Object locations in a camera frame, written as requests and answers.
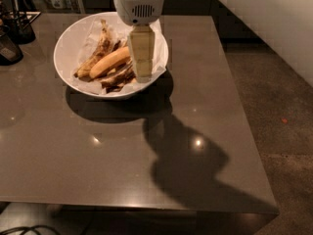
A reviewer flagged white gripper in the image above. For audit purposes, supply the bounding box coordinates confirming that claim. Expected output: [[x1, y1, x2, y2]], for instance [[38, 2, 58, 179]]
[[113, 0, 164, 83]]

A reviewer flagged yellow banana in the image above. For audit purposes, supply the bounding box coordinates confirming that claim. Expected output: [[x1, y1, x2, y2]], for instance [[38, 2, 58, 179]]
[[89, 47, 130, 79]]

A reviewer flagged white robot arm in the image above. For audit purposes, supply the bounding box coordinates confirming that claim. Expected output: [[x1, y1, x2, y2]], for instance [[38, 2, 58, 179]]
[[113, 0, 313, 85]]

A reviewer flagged brown banana peel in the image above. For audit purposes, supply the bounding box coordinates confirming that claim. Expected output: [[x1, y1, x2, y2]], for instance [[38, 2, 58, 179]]
[[74, 19, 136, 93]]

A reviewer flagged white ceramic bowl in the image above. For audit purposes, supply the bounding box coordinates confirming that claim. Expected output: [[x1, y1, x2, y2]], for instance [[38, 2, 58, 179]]
[[53, 11, 170, 100]]

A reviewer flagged black utensil holder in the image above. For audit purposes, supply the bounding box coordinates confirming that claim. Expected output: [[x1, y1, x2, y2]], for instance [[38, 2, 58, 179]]
[[1, 0, 36, 44]]

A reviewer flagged dark kitchen appliance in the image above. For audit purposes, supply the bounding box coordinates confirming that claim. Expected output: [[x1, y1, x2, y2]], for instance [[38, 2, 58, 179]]
[[0, 25, 23, 66]]

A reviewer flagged black floor cable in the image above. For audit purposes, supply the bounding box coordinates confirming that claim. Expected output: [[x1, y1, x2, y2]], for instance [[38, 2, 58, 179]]
[[0, 224, 62, 235]]

